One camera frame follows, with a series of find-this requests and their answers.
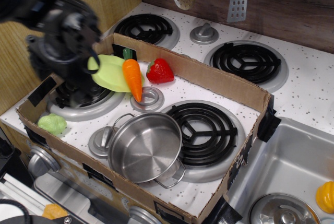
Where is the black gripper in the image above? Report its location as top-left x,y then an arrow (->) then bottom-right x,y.
62,72 -> 104,107

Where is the orange toy carrot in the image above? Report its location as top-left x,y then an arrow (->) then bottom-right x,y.
122,48 -> 142,102

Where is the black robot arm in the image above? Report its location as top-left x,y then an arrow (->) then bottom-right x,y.
1,0 -> 103,108

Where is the light green toy plate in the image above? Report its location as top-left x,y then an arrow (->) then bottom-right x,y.
88,54 -> 145,93

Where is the front left black burner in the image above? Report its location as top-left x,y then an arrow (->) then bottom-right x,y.
47,82 -> 125,122

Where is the green toy lettuce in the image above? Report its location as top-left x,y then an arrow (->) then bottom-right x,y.
38,113 -> 67,135

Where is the grey front stove knob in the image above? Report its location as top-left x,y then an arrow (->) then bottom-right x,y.
88,126 -> 114,159

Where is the grey stove knob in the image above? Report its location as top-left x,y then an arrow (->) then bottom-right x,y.
130,87 -> 164,112
189,23 -> 219,45
88,126 -> 114,159

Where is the grey centre stove knob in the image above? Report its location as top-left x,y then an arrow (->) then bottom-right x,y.
130,87 -> 164,112

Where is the red toy strawberry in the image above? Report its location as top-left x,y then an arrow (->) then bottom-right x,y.
146,58 -> 174,84

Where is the grey oven front knob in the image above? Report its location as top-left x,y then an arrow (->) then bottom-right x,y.
28,146 -> 61,178

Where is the grey oven knob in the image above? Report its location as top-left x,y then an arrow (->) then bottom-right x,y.
28,146 -> 61,178
127,206 -> 161,224

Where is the stainless steel pot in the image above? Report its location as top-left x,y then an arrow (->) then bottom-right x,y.
108,112 -> 185,189

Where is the back left black burner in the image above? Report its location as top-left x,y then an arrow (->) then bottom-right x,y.
109,14 -> 180,50

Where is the orange toy food piece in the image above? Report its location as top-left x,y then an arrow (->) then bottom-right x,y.
42,204 -> 68,220

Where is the grey back stove knob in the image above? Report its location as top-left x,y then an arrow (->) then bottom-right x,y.
189,23 -> 219,45

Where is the grey lower oven knob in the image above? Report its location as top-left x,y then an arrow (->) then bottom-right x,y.
127,206 -> 161,224

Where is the front right black burner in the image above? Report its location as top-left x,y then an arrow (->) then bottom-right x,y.
162,100 -> 246,183

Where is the brown cardboard fence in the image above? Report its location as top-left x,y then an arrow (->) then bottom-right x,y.
17,33 -> 272,223

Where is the hanging metal slotted spatula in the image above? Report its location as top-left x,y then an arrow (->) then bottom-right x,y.
226,0 -> 248,23

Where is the grey toy sink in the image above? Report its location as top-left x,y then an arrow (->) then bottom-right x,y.
228,117 -> 333,223

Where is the silver pot lid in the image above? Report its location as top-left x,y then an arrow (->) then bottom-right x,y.
248,193 -> 321,224

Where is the yellow toy pepper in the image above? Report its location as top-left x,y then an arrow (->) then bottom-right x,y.
316,181 -> 334,214

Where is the black cable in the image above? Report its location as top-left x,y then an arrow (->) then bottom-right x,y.
0,199 -> 32,224

